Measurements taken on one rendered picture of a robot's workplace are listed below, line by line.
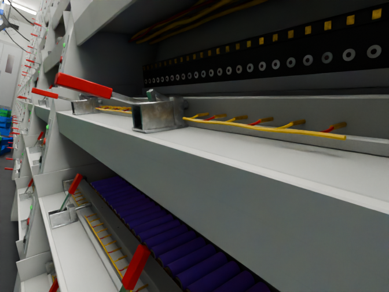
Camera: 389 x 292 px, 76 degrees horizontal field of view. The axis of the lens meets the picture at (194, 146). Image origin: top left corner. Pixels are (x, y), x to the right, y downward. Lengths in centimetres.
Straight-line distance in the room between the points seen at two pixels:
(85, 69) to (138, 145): 46
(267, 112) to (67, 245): 35
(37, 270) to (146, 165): 57
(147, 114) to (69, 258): 26
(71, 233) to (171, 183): 32
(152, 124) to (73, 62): 45
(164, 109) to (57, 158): 45
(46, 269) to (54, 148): 28
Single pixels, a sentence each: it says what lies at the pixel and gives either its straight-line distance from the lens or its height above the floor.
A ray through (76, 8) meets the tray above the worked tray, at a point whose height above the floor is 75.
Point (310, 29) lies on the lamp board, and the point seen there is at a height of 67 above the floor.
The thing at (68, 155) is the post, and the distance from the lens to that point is 63.
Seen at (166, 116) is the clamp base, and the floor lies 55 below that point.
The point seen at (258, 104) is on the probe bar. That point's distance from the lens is 16.
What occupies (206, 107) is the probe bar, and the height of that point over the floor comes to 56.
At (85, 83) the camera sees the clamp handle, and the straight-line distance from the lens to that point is 19.
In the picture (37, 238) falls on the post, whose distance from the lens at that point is 69.
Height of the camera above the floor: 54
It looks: 2 degrees down
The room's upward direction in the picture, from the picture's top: 12 degrees clockwise
